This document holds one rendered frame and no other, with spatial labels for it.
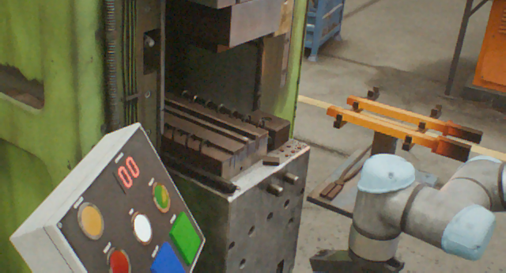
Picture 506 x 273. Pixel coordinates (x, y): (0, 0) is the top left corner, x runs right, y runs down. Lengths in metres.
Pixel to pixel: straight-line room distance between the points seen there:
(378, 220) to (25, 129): 0.85
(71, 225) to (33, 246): 0.06
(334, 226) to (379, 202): 2.14
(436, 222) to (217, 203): 0.73
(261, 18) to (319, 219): 1.77
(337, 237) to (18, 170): 1.73
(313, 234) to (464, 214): 2.11
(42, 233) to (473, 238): 0.58
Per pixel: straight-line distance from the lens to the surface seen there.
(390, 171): 0.86
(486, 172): 0.96
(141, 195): 1.06
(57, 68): 1.26
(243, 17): 1.35
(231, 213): 1.46
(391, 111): 1.83
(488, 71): 4.87
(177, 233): 1.11
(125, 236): 0.99
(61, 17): 1.21
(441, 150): 1.70
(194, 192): 1.51
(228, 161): 1.48
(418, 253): 2.96
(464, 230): 0.85
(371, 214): 0.89
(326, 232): 2.95
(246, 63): 1.77
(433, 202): 0.86
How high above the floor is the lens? 1.70
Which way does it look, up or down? 26 degrees down
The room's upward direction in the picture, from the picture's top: 5 degrees clockwise
